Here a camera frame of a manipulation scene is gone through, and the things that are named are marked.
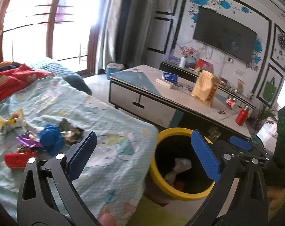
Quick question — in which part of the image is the red floral blanket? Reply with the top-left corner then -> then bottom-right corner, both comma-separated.
0,63 -> 55,107

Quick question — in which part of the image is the brown framed glass door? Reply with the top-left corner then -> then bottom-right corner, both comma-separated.
0,0 -> 103,76

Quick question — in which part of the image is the red plastic bag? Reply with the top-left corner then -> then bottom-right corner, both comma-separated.
174,180 -> 187,191

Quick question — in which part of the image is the black snack wrapper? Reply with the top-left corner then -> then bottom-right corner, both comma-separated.
59,119 -> 85,144

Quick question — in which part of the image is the blue and white box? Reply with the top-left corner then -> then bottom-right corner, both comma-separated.
106,63 -> 124,80

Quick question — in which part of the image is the blue plastic bag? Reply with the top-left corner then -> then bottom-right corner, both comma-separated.
39,124 -> 63,154

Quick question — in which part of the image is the standing air conditioner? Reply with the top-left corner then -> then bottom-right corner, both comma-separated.
121,0 -> 158,70

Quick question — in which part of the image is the yellow and white wrapper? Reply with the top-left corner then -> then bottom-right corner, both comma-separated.
0,107 -> 26,135

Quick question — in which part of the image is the purple foil wrapper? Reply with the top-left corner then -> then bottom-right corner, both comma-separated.
15,132 -> 43,148

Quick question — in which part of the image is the blue quilted sofa cover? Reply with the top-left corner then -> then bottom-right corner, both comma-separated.
27,57 -> 92,96

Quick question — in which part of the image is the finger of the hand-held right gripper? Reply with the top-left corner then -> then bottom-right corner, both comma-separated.
229,135 -> 273,157
221,144 -> 263,167

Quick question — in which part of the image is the black framed wall clock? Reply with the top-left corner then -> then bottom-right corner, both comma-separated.
270,24 -> 285,72

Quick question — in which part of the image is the black TV stand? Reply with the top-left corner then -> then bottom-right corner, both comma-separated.
160,60 -> 256,110

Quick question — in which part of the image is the person's right forearm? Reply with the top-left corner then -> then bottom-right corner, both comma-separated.
268,186 -> 285,220

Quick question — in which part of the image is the person's green clothing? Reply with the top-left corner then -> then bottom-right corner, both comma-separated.
133,196 -> 197,226

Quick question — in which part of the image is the power strip with cables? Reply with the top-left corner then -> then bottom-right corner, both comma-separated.
220,78 -> 237,88

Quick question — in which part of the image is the purple box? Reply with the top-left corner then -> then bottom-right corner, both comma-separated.
168,54 -> 181,64

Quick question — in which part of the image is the teal basin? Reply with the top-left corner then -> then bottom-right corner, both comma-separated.
251,134 -> 263,146

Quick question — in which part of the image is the grey and blue curtain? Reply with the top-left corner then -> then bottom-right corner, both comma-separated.
95,0 -> 138,73

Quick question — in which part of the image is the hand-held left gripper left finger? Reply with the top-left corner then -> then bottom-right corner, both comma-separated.
17,131 -> 98,226

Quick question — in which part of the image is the wall-mounted television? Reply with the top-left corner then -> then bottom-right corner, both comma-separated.
193,6 -> 258,64

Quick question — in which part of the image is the white flat box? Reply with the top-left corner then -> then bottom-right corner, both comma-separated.
155,78 -> 175,89

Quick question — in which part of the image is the yellow rim trash bin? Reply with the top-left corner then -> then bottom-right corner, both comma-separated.
144,128 -> 216,205

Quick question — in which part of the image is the round framed ornament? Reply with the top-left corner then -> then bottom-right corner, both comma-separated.
186,55 -> 197,70

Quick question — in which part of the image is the clear crumpled plastic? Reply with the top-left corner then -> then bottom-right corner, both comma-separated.
208,127 -> 222,139

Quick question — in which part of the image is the red lid glass jar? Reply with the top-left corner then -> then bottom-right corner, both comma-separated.
226,95 -> 238,110

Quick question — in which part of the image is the red wrapper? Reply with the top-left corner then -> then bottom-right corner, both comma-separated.
4,151 -> 37,170

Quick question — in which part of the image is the red gift box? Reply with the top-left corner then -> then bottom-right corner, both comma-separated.
195,58 -> 215,74

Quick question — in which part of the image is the green tote bag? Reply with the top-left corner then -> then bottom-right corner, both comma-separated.
264,78 -> 278,100

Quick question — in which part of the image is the white vase with red flowers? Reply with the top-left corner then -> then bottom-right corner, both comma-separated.
179,46 -> 197,68

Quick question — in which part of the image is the red bottle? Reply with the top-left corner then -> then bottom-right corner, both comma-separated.
235,105 -> 251,126

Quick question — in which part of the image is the blue tissue pack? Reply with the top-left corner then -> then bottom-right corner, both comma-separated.
162,72 -> 178,83

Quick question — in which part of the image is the white and teal coffee table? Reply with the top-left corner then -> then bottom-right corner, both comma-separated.
109,64 -> 255,139

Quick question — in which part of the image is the potted green plant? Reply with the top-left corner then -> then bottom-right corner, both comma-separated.
253,104 -> 277,132

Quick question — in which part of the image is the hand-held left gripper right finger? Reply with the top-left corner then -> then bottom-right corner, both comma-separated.
187,129 -> 270,226

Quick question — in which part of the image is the yellow paper bag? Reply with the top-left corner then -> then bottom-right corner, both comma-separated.
191,69 -> 220,107

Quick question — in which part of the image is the white plastic bag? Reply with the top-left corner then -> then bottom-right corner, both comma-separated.
164,158 -> 192,185

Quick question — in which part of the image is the orange cloth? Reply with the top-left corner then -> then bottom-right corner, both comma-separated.
0,61 -> 18,72

